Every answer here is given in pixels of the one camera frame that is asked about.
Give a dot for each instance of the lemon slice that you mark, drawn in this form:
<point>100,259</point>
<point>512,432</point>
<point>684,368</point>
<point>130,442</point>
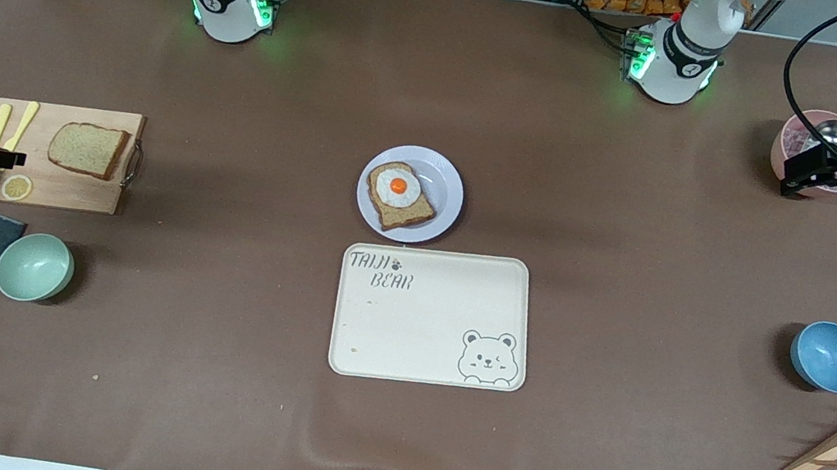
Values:
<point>16,187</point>

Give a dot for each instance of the mint green bowl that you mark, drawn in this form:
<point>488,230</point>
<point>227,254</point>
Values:
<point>34,267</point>

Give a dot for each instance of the pale lavender round plate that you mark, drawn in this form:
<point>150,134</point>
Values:
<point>446,189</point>

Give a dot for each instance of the fried egg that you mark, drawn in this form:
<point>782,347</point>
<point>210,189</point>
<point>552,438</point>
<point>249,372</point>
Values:
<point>398,186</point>

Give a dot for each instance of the yellow plastic knife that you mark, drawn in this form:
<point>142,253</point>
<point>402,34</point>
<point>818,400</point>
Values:
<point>25,118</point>

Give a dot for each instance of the plain brown bread slice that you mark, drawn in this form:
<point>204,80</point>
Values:
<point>87,150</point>

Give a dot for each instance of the wooden cutting board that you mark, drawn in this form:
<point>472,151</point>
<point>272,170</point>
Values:
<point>76,192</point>

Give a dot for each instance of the pink bowl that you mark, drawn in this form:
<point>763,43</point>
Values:
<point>777,148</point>

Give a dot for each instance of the blue bowl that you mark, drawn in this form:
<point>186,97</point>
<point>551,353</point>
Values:
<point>830,357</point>

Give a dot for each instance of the cream bear print tray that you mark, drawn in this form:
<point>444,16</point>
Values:
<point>429,328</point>

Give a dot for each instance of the clear ice cubes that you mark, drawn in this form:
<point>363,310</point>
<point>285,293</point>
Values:
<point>796,138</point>

